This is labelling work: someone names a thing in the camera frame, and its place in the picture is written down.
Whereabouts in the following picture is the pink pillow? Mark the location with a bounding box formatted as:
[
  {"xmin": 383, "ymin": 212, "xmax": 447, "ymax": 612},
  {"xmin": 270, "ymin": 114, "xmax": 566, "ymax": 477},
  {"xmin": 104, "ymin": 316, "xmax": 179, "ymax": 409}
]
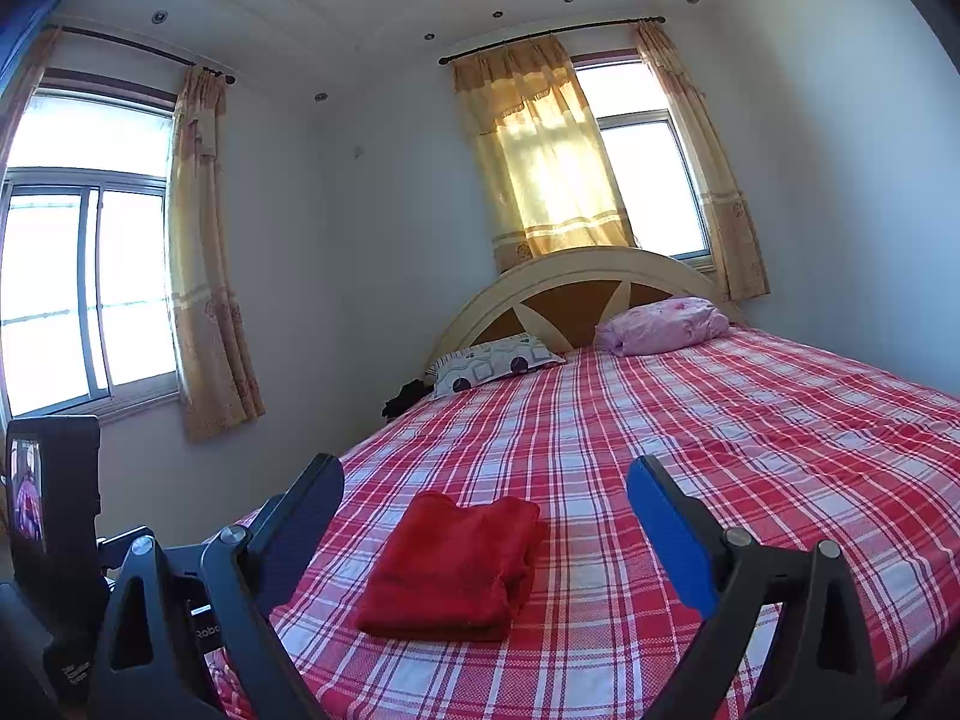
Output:
[{"xmin": 595, "ymin": 297, "xmax": 731, "ymax": 357}]

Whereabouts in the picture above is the cream wooden headboard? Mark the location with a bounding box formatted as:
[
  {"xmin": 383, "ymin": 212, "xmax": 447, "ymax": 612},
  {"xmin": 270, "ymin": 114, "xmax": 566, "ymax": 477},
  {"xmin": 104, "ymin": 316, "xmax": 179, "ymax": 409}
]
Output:
[{"xmin": 426, "ymin": 246, "xmax": 743, "ymax": 376}]

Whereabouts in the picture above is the dark cloth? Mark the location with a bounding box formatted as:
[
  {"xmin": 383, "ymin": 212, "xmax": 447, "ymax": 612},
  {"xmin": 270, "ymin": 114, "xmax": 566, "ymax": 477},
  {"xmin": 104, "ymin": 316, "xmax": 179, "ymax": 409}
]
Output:
[{"xmin": 381, "ymin": 379, "xmax": 436, "ymax": 421}]

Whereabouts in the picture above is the black curtain rod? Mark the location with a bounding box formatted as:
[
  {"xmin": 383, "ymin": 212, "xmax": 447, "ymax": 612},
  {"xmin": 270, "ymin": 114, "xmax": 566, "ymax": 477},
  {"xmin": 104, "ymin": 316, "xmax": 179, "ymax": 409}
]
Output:
[
  {"xmin": 56, "ymin": 24, "xmax": 237, "ymax": 85},
  {"xmin": 439, "ymin": 15, "xmax": 667, "ymax": 66}
]

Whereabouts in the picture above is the beige patterned curtain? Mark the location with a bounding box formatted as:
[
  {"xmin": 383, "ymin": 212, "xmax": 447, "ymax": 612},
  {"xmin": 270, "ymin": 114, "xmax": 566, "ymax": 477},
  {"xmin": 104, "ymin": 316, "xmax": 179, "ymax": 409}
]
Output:
[
  {"xmin": 0, "ymin": 26, "xmax": 61, "ymax": 173},
  {"xmin": 166, "ymin": 64, "xmax": 267, "ymax": 443},
  {"xmin": 450, "ymin": 34, "xmax": 638, "ymax": 275},
  {"xmin": 636, "ymin": 21, "xmax": 772, "ymax": 301}
]

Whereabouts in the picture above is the sliding glass window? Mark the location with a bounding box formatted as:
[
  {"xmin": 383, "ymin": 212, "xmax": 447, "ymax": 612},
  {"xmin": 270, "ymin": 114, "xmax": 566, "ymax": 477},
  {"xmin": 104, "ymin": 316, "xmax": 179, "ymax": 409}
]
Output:
[
  {"xmin": 0, "ymin": 67, "xmax": 181, "ymax": 421},
  {"xmin": 570, "ymin": 52, "xmax": 713, "ymax": 267}
]

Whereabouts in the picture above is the white patterned pillow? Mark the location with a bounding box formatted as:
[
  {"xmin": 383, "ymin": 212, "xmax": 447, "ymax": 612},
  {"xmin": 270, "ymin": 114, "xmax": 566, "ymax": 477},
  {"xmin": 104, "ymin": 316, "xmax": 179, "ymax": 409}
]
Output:
[{"xmin": 425, "ymin": 334, "xmax": 567, "ymax": 400}]

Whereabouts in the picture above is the group of ceiling downlights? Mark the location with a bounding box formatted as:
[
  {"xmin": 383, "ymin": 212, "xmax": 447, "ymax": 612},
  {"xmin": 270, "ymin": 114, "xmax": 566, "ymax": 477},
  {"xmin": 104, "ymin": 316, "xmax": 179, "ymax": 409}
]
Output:
[{"xmin": 150, "ymin": 0, "xmax": 702, "ymax": 102}]

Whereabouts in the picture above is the red knitted sweater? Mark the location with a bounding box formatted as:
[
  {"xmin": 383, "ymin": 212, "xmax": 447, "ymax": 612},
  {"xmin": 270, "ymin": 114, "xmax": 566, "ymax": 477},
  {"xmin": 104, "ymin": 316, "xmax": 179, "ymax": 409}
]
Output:
[{"xmin": 352, "ymin": 491, "xmax": 548, "ymax": 642}]

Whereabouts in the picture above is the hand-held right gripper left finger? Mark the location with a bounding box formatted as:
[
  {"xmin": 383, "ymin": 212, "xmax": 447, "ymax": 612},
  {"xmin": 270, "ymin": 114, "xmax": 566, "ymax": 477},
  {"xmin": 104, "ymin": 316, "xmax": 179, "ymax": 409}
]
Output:
[{"xmin": 90, "ymin": 452, "xmax": 346, "ymax": 720}]

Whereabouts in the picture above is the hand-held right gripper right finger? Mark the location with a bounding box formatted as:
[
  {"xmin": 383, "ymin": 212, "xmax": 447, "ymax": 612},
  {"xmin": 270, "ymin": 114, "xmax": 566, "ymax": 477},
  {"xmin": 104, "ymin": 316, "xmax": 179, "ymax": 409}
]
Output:
[{"xmin": 626, "ymin": 454, "xmax": 882, "ymax": 720}]

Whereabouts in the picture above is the red plaid bed sheet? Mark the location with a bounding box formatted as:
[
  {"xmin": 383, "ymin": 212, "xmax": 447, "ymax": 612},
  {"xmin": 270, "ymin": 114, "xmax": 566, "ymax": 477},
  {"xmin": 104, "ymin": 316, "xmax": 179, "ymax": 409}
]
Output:
[{"xmin": 210, "ymin": 319, "xmax": 960, "ymax": 720}]

